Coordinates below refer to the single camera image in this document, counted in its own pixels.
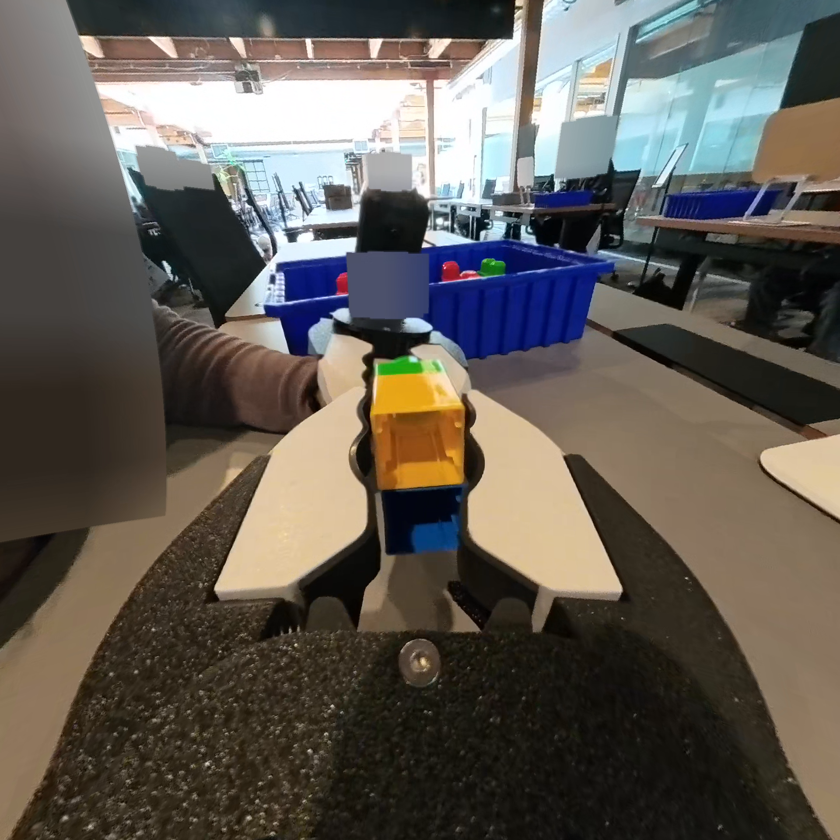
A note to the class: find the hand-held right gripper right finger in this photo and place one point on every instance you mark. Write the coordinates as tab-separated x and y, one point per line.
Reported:
538	518

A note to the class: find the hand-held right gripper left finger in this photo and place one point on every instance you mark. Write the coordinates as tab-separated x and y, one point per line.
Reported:
295	518

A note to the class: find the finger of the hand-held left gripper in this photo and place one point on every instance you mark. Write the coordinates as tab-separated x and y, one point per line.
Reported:
341	374
449	358

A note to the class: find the green two-stud block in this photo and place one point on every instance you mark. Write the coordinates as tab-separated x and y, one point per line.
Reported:
407	367

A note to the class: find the yellow single-stud block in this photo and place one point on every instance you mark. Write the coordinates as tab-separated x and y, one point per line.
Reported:
417	433

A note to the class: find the blue single-stud block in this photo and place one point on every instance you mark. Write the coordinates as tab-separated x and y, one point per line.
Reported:
420	518

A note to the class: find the person's left forearm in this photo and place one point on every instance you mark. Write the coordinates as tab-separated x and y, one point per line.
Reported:
236	367

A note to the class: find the pile of colourful toy blocks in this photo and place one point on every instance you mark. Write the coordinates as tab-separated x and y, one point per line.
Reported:
451	270

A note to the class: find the cardboard box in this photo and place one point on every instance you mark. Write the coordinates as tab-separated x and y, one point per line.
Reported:
338	197

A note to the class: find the blue plastic bin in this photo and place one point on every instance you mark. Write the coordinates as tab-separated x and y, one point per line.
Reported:
564	199
525	308
715	205

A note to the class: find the ceiling projector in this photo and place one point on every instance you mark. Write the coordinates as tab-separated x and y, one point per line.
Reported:
248	79

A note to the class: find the white panel board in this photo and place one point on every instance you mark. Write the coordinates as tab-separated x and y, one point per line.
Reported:
587	148

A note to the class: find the black desk mat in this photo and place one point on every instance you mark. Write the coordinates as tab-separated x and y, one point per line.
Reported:
735	374

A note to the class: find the white base document stand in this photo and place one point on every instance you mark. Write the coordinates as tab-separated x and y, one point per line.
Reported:
807	476
794	144

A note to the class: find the wooden office desk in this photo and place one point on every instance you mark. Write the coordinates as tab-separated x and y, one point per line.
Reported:
722	228

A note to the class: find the black monitor back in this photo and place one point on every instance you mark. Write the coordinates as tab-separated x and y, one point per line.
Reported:
814	62

